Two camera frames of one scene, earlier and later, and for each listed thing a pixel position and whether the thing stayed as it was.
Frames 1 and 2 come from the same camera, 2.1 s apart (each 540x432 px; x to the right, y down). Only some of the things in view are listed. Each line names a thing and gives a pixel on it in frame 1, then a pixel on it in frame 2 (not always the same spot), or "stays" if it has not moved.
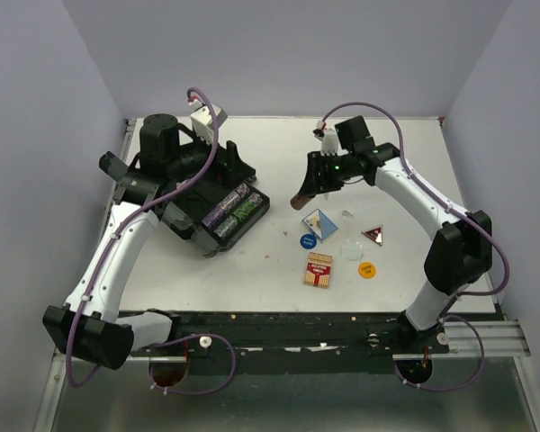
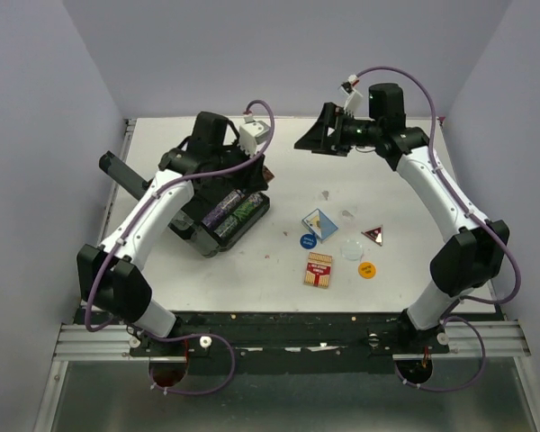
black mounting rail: x=375 y=335 stays
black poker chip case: x=213 y=213 stays
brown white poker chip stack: x=299 y=201 → x=267 y=175
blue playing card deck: x=319 y=224 stays
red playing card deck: x=319 y=270 stays
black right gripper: x=312 y=184 → x=332 y=117
